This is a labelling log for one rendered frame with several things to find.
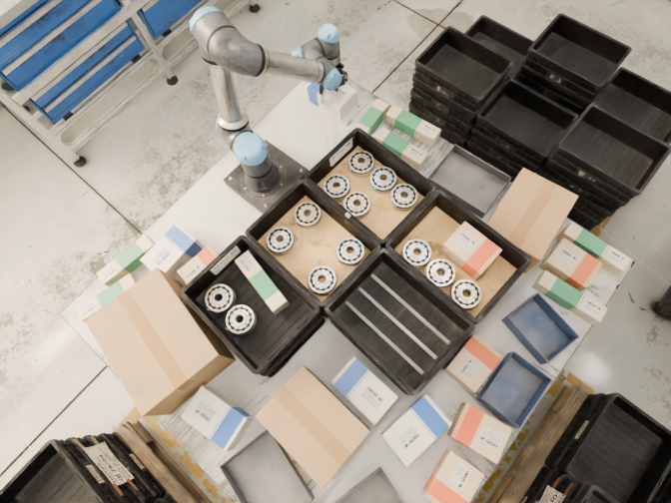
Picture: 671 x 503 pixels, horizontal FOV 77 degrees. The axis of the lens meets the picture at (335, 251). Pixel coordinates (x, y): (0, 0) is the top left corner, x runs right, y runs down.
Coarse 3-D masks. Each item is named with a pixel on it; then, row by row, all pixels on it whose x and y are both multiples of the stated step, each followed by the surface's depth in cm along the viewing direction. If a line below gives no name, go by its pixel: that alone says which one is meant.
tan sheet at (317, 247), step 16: (288, 224) 161; (320, 224) 160; (336, 224) 159; (304, 240) 158; (320, 240) 158; (336, 240) 157; (288, 256) 156; (304, 256) 156; (320, 256) 155; (304, 272) 154; (336, 272) 153
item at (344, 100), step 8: (312, 88) 186; (344, 88) 185; (352, 88) 185; (312, 96) 190; (336, 96) 184; (344, 96) 184; (352, 96) 185; (320, 104) 190; (328, 104) 185; (336, 104) 183; (344, 104) 183; (352, 104) 189; (328, 112) 191; (336, 112) 186; (344, 112) 188
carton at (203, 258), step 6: (210, 246) 166; (204, 252) 165; (210, 252) 165; (216, 252) 165; (192, 258) 164; (198, 258) 164; (204, 258) 164; (210, 258) 164; (186, 264) 164; (192, 264) 164; (198, 264) 164; (204, 264) 163; (180, 270) 163; (186, 270) 163; (192, 270) 163; (198, 270) 163; (186, 276) 162; (192, 276) 162; (186, 282) 161
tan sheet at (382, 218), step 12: (348, 156) 169; (336, 168) 167; (324, 180) 166; (348, 180) 165; (360, 180) 165; (384, 180) 164; (396, 180) 164; (372, 192) 163; (372, 204) 161; (384, 204) 161; (372, 216) 159; (384, 216) 159; (396, 216) 159; (372, 228) 158; (384, 228) 157
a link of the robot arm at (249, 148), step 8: (240, 136) 158; (248, 136) 158; (256, 136) 158; (232, 144) 161; (240, 144) 157; (248, 144) 157; (256, 144) 157; (264, 144) 158; (240, 152) 156; (248, 152) 156; (256, 152) 156; (264, 152) 158; (240, 160) 158; (248, 160) 156; (256, 160) 157; (264, 160) 160; (248, 168) 161; (256, 168) 161; (264, 168) 163; (256, 176) 166
